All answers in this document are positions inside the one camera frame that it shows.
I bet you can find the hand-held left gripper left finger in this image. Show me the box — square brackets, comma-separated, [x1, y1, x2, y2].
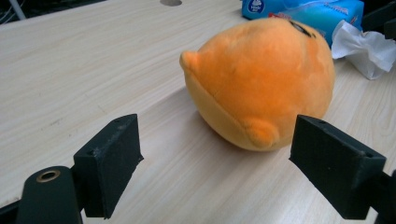
[73, 113, 145, 219]

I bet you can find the blue tissue pack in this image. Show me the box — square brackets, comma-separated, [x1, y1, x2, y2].
[241, 0, 365, 48]

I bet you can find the orange plush toy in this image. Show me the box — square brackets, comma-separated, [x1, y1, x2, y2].
[179, 17, 336, 153]

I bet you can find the white tissue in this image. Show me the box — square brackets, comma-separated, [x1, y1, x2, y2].
[331, 20, 396, 81]

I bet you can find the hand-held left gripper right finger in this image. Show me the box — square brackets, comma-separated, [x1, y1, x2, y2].
[289, 114, 388, 220]

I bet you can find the white pole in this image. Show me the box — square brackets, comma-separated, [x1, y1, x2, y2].
[8, 0, 26, 21]

